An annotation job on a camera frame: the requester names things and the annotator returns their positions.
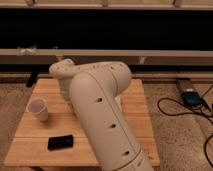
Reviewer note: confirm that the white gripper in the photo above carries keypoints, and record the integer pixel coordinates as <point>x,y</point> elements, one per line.
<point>64,88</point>

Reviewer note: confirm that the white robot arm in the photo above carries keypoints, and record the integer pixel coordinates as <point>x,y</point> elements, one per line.
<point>92,89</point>

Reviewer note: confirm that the white plastic cup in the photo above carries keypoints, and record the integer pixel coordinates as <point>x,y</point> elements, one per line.
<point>38,108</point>

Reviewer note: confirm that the wooden table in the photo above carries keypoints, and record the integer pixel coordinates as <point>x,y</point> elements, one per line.
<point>29,145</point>

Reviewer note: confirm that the blue power adapter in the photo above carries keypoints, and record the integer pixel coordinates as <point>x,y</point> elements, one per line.
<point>191,98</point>

